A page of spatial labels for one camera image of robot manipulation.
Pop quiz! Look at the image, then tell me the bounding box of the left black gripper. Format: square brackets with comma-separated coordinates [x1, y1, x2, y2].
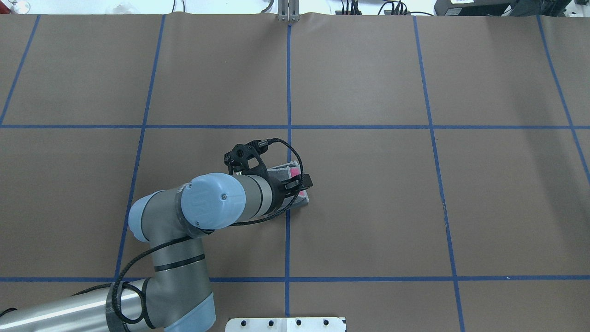
[267, 174, 313, 216]

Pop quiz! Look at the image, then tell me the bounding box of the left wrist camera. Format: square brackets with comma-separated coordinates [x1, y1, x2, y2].
[224, 140, 269, 179]

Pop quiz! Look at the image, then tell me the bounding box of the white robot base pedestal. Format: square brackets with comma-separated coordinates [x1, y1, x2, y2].
[225, 317, 347, 332]

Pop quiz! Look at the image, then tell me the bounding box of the pink and grey towel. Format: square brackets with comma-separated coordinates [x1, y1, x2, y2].
[267, 160, 313, 212]

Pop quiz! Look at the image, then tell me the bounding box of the aluminium frame post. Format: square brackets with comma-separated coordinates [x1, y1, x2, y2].
[274, 0, 301, 23]

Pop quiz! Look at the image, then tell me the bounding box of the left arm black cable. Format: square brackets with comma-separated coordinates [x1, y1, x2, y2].
[0, 137, 305, 323]

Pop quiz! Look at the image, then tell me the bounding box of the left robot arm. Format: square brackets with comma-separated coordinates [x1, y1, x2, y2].
[1, 173, 312, 332]

